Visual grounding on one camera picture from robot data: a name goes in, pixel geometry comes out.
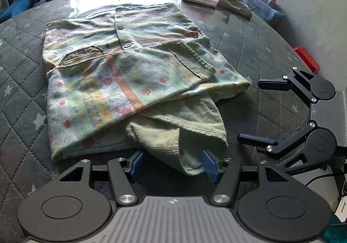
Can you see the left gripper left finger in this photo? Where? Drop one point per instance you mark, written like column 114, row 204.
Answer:
column 122, row 173

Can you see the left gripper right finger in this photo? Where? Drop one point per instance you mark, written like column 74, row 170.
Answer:
column 225, row 174

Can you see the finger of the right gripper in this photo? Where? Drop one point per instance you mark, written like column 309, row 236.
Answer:
column 310, row 143
column 308, row 87

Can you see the colourful patterned child's shirt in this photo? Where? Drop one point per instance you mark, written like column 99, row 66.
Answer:
column 136, row 76

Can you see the translucent storage box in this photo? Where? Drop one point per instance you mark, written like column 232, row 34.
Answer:
column 268, row 14

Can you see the cream crumpled garment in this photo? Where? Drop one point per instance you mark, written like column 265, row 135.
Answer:
column 237, row 7

